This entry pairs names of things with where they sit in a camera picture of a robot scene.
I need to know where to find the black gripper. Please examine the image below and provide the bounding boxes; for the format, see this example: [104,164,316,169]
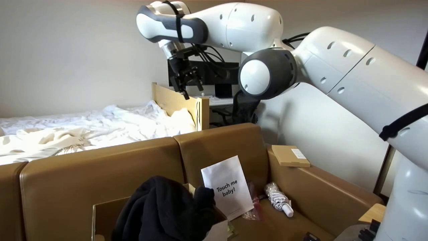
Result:
[167,47,206,102]

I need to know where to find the black hoodie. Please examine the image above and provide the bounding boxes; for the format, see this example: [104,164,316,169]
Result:
[110,174,221,241]

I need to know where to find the large cardboard box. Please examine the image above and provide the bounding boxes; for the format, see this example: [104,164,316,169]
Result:
[0,123,385,241]

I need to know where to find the open cardboard box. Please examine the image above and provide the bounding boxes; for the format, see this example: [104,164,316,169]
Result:
[90,182,231,241]

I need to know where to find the wooden bed footboard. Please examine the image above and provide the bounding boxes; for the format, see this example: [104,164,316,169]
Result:
[151,82,211,133]

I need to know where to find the black computer monitor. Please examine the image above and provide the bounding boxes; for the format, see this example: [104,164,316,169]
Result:
[166,58,241,101]

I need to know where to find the white desk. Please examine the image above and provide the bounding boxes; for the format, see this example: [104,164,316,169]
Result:
[207,95,237,109]

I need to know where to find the black office chair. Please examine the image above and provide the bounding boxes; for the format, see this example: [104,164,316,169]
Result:
[230,87,265,127]

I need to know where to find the white paper sign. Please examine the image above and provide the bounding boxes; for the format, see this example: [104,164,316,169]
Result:
[199,154,255,222]

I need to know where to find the white bed sheets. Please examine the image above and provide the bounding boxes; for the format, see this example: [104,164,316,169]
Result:
[0,101,197,168]

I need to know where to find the small cardboard package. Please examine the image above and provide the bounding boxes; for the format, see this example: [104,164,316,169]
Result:
[269,143,313,170]

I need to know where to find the white crumpled plastic bag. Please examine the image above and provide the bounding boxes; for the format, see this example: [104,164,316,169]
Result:
[263,181,296,220]

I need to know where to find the small cardboard piece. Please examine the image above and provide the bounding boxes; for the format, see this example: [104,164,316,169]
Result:
[357,202,388,225]

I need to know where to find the small black device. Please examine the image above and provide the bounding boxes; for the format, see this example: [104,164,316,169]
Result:
[357,218,381,241]

